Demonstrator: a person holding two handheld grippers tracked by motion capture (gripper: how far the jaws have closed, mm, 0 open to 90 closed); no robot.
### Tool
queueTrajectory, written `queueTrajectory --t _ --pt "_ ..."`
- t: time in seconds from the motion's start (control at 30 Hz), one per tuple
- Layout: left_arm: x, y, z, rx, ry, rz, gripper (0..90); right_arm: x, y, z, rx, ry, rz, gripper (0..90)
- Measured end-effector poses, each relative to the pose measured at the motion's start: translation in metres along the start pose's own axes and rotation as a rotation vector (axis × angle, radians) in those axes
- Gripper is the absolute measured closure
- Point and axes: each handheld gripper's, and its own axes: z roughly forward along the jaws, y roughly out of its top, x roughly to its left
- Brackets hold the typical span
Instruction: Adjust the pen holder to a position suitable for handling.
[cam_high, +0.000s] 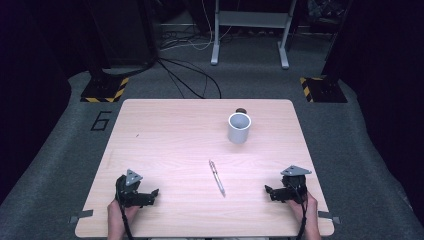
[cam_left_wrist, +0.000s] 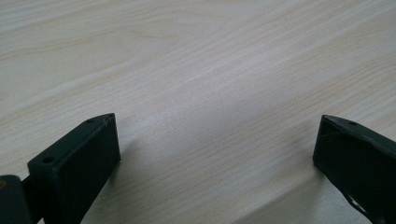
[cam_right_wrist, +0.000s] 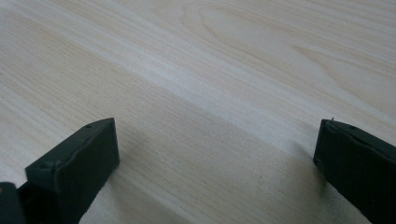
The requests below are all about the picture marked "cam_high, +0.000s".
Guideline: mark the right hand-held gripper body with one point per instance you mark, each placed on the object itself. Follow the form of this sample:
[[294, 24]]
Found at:
[[293, 186]]

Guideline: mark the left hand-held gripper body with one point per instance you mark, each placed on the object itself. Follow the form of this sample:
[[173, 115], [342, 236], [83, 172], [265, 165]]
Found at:
[[130, 193]]

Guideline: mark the person's left hand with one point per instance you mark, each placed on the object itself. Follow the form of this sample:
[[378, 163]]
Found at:
[[117, 210]]

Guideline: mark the person's right hand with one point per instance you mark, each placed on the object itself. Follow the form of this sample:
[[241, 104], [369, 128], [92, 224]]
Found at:
[[310, 208]]

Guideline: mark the silver pen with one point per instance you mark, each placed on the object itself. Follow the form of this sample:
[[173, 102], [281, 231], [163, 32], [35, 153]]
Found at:
[[217, 179]]

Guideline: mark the white cup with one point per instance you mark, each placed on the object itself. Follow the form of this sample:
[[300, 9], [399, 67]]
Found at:
[[238, 131]]

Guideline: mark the black yellow striped stand base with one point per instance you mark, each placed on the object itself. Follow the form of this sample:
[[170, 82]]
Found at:
[[325, 90], [106, 90]]

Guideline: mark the dark curtain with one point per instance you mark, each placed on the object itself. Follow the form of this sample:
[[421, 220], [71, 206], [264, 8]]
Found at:
[[30, 83], [386, 83]]

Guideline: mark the black cabinet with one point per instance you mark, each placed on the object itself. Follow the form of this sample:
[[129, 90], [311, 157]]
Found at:
[[123, 30]]

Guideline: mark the grey table edge bracket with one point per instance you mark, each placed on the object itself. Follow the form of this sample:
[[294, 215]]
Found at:
[[328, 216]]

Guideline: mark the white metal frame stand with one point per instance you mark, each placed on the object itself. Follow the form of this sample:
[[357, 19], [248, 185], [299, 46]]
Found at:
[[250, 20]]

